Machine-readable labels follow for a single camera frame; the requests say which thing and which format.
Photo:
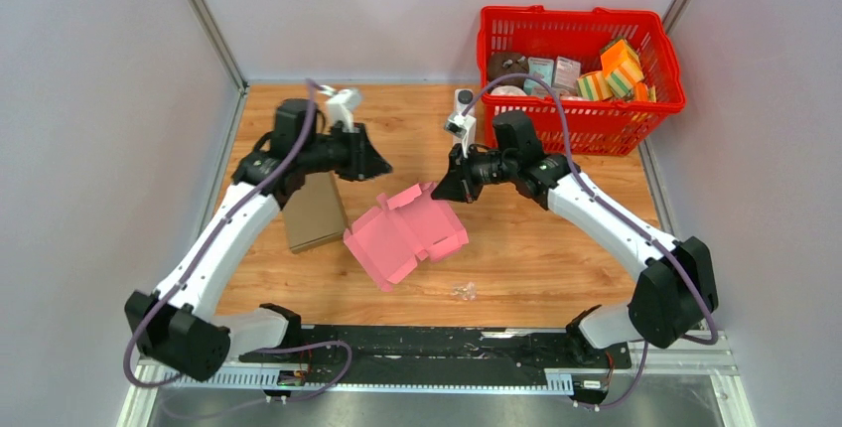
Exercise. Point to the red plastic basket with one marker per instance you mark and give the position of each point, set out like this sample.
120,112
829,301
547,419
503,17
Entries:
594,128

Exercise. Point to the white round lid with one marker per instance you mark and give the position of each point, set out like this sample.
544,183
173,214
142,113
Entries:
508,91

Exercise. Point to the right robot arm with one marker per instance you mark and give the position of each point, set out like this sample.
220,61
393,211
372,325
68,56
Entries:
675,286

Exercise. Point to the small clear screw bag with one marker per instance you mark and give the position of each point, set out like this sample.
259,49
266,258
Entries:
466,292

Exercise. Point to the brown cardboard box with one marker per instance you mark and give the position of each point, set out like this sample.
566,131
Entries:
315,215

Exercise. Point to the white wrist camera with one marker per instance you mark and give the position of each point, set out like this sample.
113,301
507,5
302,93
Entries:
341,104
463,129

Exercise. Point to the striped sponge pack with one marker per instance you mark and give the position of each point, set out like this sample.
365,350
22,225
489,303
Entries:
594,87

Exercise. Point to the orange green sponge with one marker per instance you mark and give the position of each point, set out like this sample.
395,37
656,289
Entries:
621,67

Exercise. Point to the teal small box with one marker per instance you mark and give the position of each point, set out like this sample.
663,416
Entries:
542,70

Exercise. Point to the pink paper box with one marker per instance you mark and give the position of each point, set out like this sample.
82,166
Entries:
392,238

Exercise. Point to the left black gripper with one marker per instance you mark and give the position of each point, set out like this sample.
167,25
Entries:
363,160

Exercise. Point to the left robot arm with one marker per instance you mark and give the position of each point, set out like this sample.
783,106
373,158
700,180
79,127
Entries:
176,324

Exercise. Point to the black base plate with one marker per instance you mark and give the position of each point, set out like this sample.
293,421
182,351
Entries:
438,356

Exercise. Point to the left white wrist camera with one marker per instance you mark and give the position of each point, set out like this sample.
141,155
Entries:
341,104

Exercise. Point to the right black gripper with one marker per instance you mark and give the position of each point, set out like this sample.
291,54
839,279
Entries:
458,183

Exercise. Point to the white bottle black cap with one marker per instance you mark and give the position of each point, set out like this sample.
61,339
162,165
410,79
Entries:
462,98

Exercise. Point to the brown round item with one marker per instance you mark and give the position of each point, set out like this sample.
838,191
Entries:
504,63

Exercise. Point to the grey pink small box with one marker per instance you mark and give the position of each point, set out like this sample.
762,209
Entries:
566,74

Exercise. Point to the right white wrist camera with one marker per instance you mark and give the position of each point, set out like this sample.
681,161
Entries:
463,129

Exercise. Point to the aluminium frame rail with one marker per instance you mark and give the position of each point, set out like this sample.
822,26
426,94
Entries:
610,380

